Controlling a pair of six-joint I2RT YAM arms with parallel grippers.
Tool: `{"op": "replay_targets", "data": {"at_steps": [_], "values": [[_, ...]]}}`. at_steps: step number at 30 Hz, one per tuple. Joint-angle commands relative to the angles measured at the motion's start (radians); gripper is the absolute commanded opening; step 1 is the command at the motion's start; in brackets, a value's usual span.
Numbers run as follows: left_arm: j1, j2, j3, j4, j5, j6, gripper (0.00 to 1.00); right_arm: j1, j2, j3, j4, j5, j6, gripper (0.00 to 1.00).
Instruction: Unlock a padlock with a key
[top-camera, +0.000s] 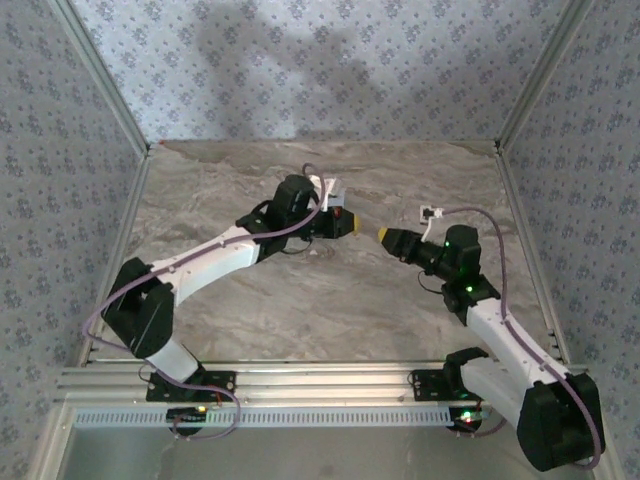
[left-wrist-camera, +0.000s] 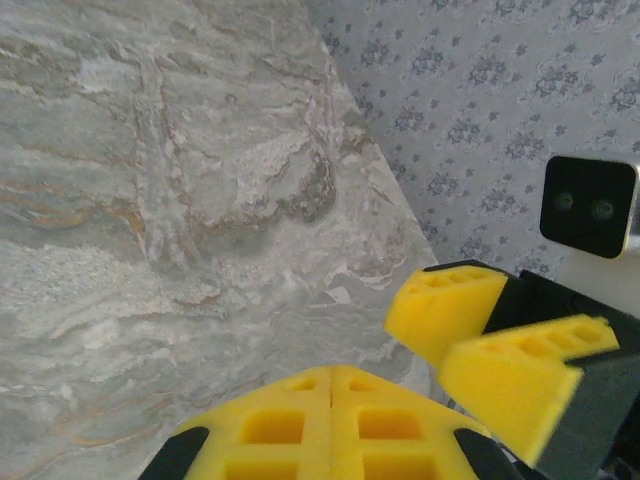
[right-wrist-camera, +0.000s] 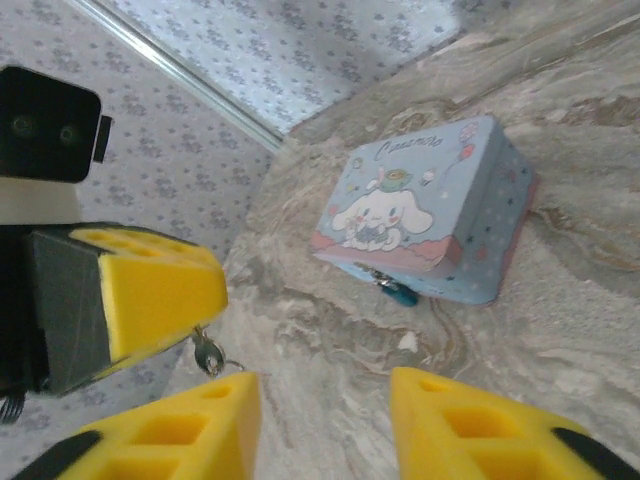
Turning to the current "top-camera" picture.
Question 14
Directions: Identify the white slotted cable duct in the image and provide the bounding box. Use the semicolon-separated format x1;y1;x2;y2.
73;405;484;430

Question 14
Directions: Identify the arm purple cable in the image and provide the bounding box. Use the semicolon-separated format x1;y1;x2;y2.
437;205;604;471
82;162;341;442

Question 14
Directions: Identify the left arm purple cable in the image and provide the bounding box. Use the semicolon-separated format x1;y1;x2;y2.
82;162;341;442

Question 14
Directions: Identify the aluminium mounting rail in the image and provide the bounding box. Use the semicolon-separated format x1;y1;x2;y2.
54;363;599;407

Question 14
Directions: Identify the aluminium frame post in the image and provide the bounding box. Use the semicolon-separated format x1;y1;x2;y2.
49;0;154;159
493;0;596;157

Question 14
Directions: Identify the aluminium table side rail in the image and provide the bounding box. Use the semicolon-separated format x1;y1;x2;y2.
77;153;154;369
497;149;571;365

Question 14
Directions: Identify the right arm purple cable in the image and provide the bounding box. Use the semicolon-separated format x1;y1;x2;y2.
437;205;604;471

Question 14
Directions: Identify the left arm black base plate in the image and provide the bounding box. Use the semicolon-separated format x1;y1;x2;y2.
145;368;237;404

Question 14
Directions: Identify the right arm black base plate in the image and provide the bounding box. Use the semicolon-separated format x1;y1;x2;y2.
410;368;504;404

